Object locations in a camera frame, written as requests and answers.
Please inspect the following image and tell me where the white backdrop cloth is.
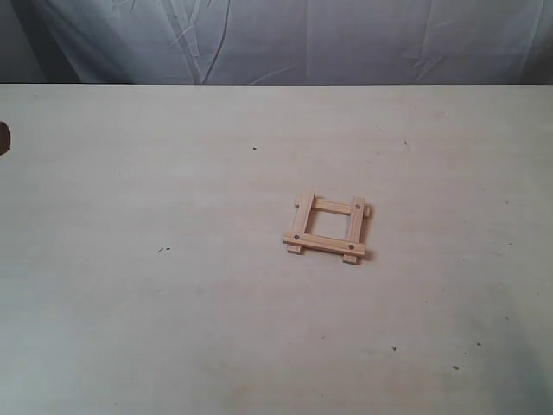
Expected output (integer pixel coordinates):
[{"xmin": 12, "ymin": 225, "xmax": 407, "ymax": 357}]
[{"xmin": 1, "ymin": 0, "xmax": 552, "ymax": 85}]

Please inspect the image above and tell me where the wood stick with two holes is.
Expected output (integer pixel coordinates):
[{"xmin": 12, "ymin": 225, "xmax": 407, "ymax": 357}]
[{"xmin": 342, "ymin": 196, "xmax": 365, "ymax": 265}]

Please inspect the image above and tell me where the wood stick with magnets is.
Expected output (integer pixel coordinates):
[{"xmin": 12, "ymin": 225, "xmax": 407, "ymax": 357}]
[{"xmin": 283, "ymin": 232, "xmax": 365, "ymax": 257}]

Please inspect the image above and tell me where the plain wood stick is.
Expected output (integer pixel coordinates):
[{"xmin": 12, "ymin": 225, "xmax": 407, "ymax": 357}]
[
  {"xmin": 294, "ymin": 196, "xmax": 371, "ymax": 218},
  {"xmin": 292, "ymin": 189, "xmax": 315, "ymax": 240}
]

